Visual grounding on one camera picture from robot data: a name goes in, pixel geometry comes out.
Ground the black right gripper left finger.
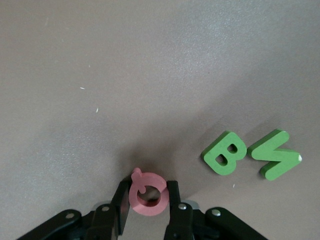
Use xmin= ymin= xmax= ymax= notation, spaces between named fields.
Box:
xmin=16 ymin=179 xmax=131 ymax=240

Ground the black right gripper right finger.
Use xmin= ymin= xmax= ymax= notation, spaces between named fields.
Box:
xmin=163 ymin=180 xmax=270 ymax=240

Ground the pink letter Q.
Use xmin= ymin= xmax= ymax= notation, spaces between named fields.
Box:
xmin=128 ymin=167 xmax=169 ymax=217

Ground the green letter B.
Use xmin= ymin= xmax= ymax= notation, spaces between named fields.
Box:
xmin=200 ymin=130 xmax=248 ymax=176

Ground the green letter M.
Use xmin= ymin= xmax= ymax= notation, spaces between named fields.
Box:
xmin=246 ymin=129 xmax=303 ymax=181

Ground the brown table cover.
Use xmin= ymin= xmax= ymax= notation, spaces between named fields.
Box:
xmin=0 ymin=0 xmax=320 ymax=240

